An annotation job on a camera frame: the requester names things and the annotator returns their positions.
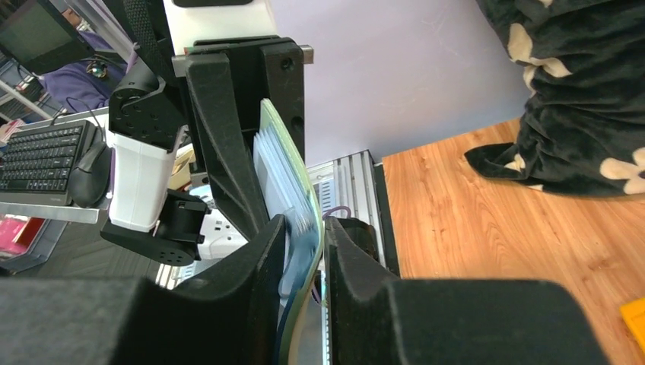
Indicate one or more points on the yellow three-compartment bin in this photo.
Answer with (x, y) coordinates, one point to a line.
(633, 315)

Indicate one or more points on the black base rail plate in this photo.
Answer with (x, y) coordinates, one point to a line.
(385, 216)

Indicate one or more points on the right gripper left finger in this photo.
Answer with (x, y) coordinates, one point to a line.
(227, 314)

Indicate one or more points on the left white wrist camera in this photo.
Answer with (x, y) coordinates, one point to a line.
(190, 22)

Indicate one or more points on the black computer mouse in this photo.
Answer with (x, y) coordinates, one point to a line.
(89, 180)

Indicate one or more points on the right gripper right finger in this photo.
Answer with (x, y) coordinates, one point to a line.
(379, 318)

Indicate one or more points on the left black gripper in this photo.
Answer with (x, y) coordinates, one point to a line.
(227, 79)

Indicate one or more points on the black floral plush blanket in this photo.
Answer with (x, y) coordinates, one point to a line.
(582, 129)

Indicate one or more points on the aluminium frame rail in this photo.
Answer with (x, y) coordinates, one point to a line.
(323, 181)

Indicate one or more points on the black keyboard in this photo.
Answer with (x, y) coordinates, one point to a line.
(37, 163)

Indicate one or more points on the black computer monitor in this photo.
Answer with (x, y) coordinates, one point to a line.
(38, 37)

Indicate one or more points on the green card holder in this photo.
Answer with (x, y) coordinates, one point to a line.
(287, 191)

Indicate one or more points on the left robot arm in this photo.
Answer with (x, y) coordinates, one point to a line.
(148, 113)

